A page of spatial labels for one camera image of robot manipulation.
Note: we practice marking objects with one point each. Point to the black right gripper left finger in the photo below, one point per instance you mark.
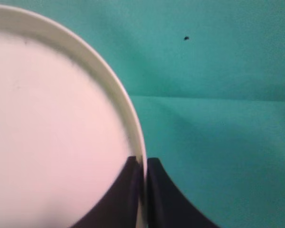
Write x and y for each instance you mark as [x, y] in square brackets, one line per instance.
[118, 208]

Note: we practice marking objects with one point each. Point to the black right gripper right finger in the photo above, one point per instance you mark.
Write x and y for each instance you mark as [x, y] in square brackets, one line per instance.
[167, 206]

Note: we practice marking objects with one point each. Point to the cream round plastic plate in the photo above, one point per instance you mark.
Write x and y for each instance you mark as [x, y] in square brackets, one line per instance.
[67, 125]

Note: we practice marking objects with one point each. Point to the green cloth backdrop and tablecloth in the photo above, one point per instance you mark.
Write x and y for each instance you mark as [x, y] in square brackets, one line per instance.
[207, 79]

